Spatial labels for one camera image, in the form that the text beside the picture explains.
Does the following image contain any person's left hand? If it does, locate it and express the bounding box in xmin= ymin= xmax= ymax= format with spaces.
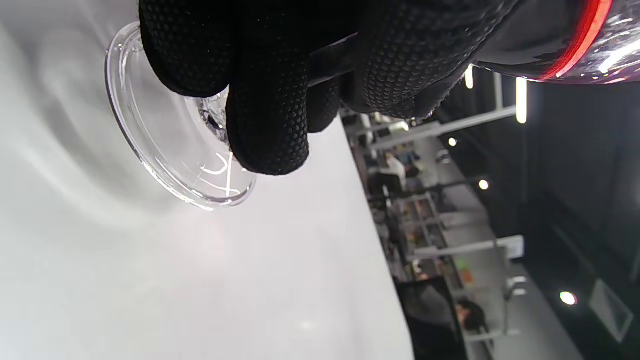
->
xmin=138 ymin=0 xmax=521 ymax=176

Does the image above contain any clear wine glass red liquid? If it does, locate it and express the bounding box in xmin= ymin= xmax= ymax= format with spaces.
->
xmin=105 ymin=0 xmax=640 ymax=211

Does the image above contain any white overhead beam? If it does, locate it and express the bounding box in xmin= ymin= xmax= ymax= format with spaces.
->
xmin=410 ymin=235 xmax=525 ymax=261
xmin=370 ymin=106 xmax=517 ymax=151

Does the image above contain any shelving rack with items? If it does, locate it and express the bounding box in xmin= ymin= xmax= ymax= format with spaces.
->
xmin=395 ymin=192 xmax=451 ymax=251

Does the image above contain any long ceiling light strip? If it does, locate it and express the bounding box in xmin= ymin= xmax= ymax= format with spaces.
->
xmin=516 ymin=77 xmax=528 ymax=124

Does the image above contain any black monitor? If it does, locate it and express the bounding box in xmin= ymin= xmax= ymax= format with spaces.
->
xmin=395 ymin=276 xmax=468 ymax=360

